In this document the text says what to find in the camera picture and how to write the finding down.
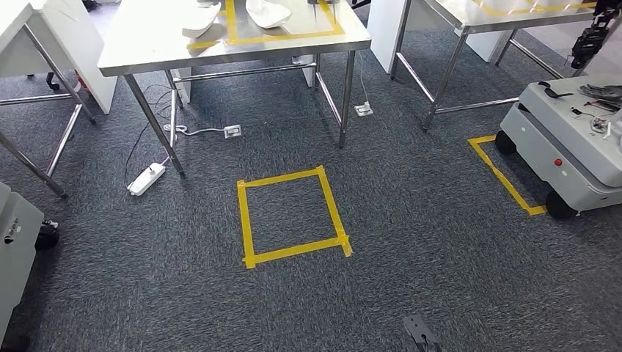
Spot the white curved shell part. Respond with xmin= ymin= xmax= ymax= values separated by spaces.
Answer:
xmin=182 ymin=0 xmax=222 ymax=40
xmin=245 ymin=0 xmax=293 ymax=29

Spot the steel workbench table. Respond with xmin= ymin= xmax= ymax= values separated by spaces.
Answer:
xmin=97 ymin=0 xmax=373 ymax=178
xmin=388 ymin=0 xmax=622 ymax=133

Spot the black hook-shaped part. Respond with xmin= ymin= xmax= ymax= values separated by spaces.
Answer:
xmin=537 ymin=80 xmax=575 ymax=100

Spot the yellow floor tape square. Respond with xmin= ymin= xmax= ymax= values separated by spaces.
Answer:
xmin=236 ymin=165 xmax=354 ymax=270

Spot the yellow tape rectangle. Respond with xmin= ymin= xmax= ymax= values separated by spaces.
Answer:
xmin=186 ymin=38 xmax=230 ymax=51
xmin=223 ymin=0 xmax=345 ymax=46
xmin=473 ymin=0 xmax=597 ymax=17

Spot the white power strip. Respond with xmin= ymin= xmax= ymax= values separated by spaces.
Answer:
xmin=126 ymin=162 xmax=167 ymax=197

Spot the yellow floor tape outline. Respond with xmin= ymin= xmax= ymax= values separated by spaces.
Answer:
xmin=467 ymin=134 xmax=548 ymax=217

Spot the dark gripper parts pile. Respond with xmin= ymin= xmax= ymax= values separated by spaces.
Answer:
xmin=578 ymin=83 xmax=622 ymax=114

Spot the white socket cable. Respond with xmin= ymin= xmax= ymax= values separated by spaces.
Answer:
xmin=163 ymin=123 xmax=227 ymax=139

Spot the black robot body bracket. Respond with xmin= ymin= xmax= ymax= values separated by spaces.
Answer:
xmin=403 ymin=313 xmax=443 ymax=352

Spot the steel table frame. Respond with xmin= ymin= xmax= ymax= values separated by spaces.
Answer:
xmin=0 ymin=23 xmax=97 ymax=199

